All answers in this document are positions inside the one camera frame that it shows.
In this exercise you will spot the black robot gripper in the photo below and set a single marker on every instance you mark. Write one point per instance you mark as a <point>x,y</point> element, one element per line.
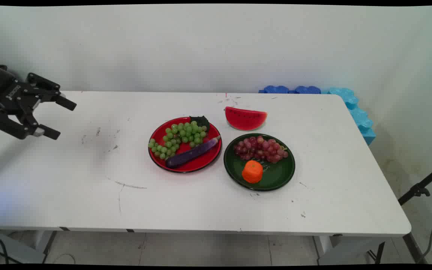
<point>4,88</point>

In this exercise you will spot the orange toy tangerine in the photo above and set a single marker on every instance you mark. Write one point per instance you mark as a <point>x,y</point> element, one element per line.
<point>252,172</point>

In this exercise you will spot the green grape bunch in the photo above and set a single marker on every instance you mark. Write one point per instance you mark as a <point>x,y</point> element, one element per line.
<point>180,135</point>

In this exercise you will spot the purple toy eggplant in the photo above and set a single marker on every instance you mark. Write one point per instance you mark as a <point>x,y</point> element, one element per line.
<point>191,153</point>

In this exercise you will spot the dark green leafy toy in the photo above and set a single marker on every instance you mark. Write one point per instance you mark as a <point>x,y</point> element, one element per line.
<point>201,121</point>

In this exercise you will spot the red round plate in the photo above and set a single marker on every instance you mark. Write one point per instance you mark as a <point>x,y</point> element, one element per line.
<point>201,159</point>

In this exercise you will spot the red watermelon slice toy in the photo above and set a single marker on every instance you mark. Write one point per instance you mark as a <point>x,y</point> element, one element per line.
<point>245,119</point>

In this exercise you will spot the red grape bunch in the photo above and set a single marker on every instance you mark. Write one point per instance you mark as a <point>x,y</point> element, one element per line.
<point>261,149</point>

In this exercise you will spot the dark blue foam piece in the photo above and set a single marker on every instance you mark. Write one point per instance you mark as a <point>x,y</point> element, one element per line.
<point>275,89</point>
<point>307,90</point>

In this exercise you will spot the dark green round plate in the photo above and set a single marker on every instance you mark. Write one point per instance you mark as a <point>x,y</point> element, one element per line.
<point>276,176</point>

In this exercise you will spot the light blue foam mat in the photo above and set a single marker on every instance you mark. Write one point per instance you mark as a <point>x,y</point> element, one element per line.
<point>358,116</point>

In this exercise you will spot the black tripod stand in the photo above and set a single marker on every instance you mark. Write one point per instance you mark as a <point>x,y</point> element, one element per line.
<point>420,189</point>

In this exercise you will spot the white table leg frame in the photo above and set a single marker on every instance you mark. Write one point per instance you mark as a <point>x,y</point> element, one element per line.
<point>326,247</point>

